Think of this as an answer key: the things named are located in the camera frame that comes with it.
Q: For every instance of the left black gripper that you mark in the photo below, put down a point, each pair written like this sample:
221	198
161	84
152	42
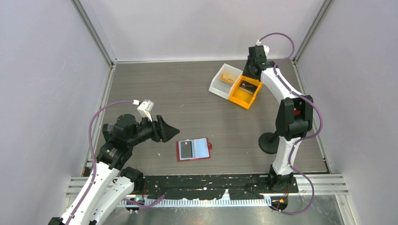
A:
162	131

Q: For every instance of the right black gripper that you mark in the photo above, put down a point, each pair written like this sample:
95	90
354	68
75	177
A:
245	72

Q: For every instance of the red card holder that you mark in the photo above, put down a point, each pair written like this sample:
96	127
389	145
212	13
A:
201	149

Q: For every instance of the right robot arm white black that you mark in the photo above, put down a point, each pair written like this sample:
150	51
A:
280	170

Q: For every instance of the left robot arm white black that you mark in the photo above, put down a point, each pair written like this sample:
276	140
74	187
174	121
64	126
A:
110	181

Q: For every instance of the orange plastic bin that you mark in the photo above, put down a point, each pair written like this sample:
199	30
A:
242	98

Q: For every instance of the white plastic bin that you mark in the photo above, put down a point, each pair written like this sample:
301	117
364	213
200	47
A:
220	88

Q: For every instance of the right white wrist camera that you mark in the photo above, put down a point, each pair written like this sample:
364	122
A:
265	47

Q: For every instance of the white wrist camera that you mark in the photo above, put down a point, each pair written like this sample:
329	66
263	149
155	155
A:
265	47
144	108

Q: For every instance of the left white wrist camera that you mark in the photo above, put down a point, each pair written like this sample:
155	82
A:
144	108

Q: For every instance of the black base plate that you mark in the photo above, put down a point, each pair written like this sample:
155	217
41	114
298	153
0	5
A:
209	187

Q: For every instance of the aluminium front rail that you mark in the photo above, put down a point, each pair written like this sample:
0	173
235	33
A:
324	184

